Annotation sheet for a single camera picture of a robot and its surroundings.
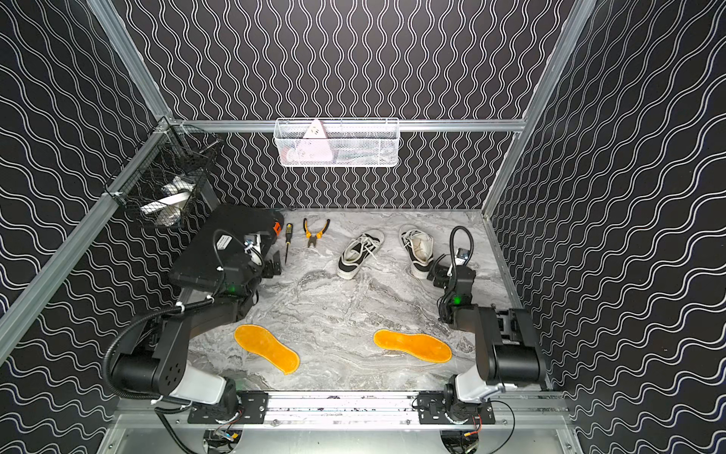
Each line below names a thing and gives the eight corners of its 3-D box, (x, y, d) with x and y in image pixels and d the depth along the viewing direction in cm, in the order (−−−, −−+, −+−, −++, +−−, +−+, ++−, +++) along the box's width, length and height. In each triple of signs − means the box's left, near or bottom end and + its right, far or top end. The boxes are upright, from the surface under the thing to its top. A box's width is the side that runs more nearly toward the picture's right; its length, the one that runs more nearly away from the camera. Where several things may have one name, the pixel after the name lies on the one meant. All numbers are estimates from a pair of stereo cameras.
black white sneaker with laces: (335, 274, 103) (333, 262, 96) (370, 233, 115) (370, 219, 109) (351, 284, 100) (351, 272, 94) (385, 240, 113) (386, 227, 107)
